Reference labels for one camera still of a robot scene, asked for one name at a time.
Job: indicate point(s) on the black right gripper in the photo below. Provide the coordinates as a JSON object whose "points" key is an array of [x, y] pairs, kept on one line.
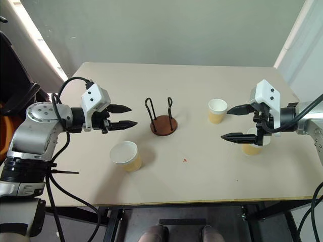
{"points": [[261, 121]]}

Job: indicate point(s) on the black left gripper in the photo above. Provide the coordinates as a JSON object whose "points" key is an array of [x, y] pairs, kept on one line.
{"points": [[99, 121]]}

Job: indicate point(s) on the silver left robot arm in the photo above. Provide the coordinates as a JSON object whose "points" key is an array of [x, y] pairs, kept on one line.
{"points": [[38, 131]]}

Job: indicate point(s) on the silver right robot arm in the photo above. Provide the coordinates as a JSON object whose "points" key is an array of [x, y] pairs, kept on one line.
{"points": [[306, 118]]}

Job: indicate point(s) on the tan paper cup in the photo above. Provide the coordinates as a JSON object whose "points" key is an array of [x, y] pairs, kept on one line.
{"points": [[252, 150], [217, 117], [123, 152]]}

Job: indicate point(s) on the dark rounded shape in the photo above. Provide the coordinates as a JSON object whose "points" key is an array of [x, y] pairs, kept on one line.
{"points": [[209, 234], [154, 234]]}

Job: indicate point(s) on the black chair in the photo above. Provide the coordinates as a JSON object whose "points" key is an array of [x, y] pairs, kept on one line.
{"points": [[12, 70]]}

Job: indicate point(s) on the orange object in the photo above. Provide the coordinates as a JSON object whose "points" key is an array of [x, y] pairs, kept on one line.
{"points": [[3, 133]]}

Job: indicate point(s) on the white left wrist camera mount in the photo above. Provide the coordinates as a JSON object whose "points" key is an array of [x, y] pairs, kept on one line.
{"points": [[94, 97]]}

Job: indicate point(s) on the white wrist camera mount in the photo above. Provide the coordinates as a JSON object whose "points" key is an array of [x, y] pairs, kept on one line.
{"points": [[267, 95], [94, 97]]}

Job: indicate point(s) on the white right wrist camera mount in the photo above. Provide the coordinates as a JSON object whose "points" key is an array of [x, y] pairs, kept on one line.
{"points": [[267, 95]]}

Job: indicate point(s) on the black table frame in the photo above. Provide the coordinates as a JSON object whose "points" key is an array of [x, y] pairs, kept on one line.
{"points": [[113, 221]]}

